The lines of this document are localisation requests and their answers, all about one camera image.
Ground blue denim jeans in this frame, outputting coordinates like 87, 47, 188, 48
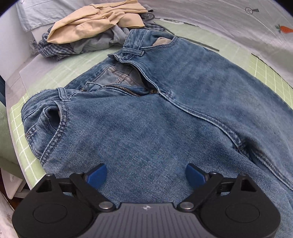
21, 29, 292, 237

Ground green grid cutting mat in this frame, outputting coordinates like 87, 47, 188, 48
6, 19, 292, 188

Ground beige garment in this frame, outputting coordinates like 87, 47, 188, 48
47, 1, 147, 44

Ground grey hoodie with drawstring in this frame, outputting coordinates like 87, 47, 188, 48
68, 3, 221, 55

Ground grey printed carrot sheet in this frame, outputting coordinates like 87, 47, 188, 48
16, 0, 292, 84

